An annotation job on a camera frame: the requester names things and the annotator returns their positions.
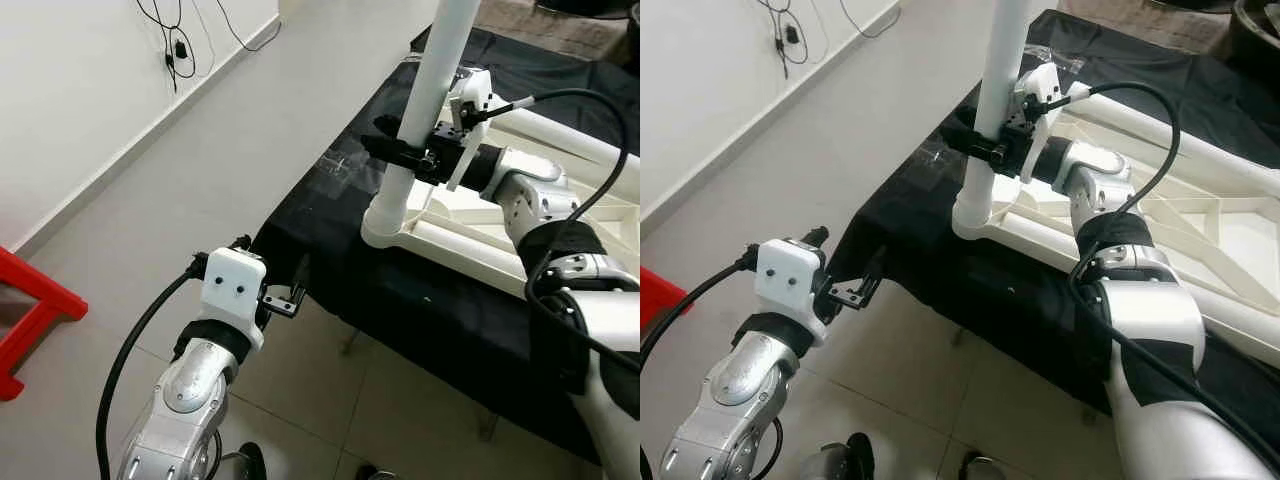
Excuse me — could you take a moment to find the white plastic table top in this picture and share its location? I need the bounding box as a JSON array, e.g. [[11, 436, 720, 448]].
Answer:
[[360, 55, 640, 336], [950, 75, 1280, 341]]

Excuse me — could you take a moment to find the black tablecloth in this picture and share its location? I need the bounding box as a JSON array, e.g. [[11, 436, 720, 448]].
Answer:
[[250, 25, 640, 466], [835, 10, 1280, 441]]

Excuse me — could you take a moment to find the grey stone ledge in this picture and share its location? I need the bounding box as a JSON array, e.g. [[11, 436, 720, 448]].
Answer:
[[470, 0, 640, 63], [1060, 0, 1241, 56]]

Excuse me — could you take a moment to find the black left robot foot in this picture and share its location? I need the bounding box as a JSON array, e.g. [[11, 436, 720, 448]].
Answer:
[[235, 442, 268, 480], [800, 432, 873, 480]]

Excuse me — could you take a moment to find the red plastic stool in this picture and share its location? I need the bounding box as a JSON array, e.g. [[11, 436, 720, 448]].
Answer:
[[0, 245, 89, 403], [640, 265, 691, 336]]

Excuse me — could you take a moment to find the black wok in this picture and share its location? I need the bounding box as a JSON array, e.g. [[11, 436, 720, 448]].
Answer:
[[535, 0, 640, 19], [1235, 0, 1280, 66]]

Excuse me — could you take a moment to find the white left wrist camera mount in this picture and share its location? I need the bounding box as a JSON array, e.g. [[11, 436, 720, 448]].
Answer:
[[755, 238, 829, 346], [200, 248, 269, 351]]

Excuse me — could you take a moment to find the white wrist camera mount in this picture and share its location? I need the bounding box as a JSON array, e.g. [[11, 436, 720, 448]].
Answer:
[[755, 238, 829, 346], [445, 68, 496, 193], [1012, 62, 1069, 186], [200, 248, 269, 351]]

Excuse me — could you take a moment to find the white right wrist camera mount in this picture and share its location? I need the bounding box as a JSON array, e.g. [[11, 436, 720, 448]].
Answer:
[[1012, 62, 1069, 186], [445, 68, 496, 193]]

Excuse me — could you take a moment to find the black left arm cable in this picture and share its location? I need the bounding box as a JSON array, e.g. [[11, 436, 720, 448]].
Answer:
[[95, 255, 216, 480], [640, 255, 761, 366]]

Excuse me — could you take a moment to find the black wall cable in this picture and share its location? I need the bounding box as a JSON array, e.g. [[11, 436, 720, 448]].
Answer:
[[135, 0, 283, 93], [755, 0, 901, 71]]

